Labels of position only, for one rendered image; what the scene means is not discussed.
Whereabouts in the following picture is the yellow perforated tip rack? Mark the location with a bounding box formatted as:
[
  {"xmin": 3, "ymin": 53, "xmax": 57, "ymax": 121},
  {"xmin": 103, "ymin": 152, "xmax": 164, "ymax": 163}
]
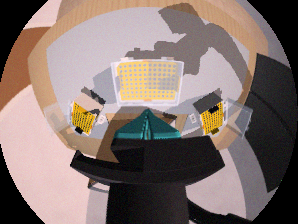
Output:
[
  {"xmin": 72, "ymin": 102, "xmax": 95, "ymax": 134},
  {"xmin": 201, "ymin": 102, "xmax": 223, "ymax": 135}
]

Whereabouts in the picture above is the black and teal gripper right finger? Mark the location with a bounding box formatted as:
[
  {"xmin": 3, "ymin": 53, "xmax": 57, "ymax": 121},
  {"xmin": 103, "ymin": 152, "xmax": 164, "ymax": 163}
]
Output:
[{"xmin": 147, "ymin": 109, "xmax": 181, "ymax": 140}]

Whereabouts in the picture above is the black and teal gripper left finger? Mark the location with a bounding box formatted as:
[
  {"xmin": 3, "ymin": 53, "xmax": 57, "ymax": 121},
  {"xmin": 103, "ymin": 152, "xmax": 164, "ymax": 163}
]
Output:
[{"xmin": 113, "ymin": 109, "xmax": 147, "ymax": 140}]

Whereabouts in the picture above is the grey bench mat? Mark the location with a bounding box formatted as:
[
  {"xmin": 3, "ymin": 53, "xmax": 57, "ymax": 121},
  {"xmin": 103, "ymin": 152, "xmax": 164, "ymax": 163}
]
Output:
[{"xmin": 46, "ymin": 7, "xmax": 249, "ymax": 139}]

